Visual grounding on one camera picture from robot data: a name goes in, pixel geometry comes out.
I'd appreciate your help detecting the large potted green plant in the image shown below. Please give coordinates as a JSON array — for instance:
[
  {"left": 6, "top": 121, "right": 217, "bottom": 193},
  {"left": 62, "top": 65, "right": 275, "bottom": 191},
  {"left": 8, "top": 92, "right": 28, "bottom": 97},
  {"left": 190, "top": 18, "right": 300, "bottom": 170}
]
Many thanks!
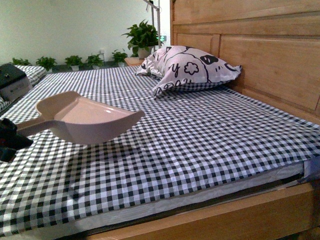
[{"left": 122, "top": 20, "right": 164, "bottom": 59}]

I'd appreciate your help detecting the wooden headboard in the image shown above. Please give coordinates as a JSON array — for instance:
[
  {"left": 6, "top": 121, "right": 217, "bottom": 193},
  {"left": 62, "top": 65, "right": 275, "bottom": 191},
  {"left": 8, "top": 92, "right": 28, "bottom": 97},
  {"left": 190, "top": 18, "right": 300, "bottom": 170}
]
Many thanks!
[{"left": 170, "top": 0, "right": 320, "bottom": 123}]

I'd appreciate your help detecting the beige plastic dustpan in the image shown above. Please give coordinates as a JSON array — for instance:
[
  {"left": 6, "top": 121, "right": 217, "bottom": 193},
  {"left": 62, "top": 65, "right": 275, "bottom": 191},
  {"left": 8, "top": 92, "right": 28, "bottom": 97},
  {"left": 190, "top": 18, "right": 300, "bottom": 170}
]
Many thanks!
[{"left": 17, "top": 91, "right": 145, "bottom": 145}]

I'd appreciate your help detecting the cartoon print pillow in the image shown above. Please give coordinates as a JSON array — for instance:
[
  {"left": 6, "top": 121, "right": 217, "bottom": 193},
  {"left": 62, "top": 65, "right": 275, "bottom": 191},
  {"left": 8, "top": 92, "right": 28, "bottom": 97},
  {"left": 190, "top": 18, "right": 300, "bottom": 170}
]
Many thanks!
[{"left": 135, "top": 45, "right": 242, "bottom": 98}]

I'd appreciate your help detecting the far wooden nightstand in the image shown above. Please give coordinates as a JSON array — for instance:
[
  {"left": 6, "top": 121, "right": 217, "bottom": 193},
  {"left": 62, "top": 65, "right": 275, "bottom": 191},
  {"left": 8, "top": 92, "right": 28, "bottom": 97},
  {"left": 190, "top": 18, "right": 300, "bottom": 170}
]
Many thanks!
[{"left": 124, "top": 57, "right": 145, "bottom": 66}]

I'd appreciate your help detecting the wooden bed frame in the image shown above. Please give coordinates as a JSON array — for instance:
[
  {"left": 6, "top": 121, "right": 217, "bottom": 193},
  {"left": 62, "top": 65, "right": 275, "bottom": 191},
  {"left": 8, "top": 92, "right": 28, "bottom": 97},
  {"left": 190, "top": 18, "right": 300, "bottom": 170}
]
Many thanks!
[{"left": 87, "top": 180, "right": 320, "bottom": 240}]

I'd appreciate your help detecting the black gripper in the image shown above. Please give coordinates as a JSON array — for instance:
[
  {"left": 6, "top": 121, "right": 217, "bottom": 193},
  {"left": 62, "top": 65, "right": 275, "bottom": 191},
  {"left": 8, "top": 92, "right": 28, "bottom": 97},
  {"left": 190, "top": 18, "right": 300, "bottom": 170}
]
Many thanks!
[{"left": 0, "top": 118, "right": 33, "bottom": 162}]

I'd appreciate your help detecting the white metal stand pole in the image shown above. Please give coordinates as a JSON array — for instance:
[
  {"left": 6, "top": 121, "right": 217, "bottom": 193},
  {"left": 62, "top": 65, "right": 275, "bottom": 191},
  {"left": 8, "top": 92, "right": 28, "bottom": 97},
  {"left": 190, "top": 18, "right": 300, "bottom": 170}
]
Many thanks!
[{"left": 142, "top": 0, "right": 163, "bottom": 51}]

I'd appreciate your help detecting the small potted plant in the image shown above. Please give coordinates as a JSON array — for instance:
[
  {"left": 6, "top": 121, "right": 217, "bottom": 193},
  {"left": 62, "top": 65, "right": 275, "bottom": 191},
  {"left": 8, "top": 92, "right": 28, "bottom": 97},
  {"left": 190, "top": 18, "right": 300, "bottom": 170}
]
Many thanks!
[
  {"left": 10, "top": 57, "right": 32, "bottom": 66},
  {"left": 35, "top": 56, "right": 57, "bottom": 73},
  {"left": 86, "top": 54, "right": 104, "bottom": 70},
  {"left": 112, "top": 49, "right": 128, "bottom": 67},
  {"left": 65, "top": 55, "right": 83, "bottom": 71}
]

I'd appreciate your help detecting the black white checkered bedsheet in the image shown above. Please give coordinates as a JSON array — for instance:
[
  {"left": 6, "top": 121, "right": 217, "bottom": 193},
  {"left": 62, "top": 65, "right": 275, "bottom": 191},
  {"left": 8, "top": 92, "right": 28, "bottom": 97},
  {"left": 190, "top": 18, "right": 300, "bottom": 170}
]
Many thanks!
[{"left": 0, "top": 67, "right": 320, "bottom": 240}]

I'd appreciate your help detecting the black grey device box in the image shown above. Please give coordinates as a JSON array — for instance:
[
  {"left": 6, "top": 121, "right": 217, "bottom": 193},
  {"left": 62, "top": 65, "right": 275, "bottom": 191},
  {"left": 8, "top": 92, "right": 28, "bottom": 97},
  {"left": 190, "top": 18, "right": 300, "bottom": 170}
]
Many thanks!
[{"left": 0, "top": 63, "right": 33, "bottom": 101}]

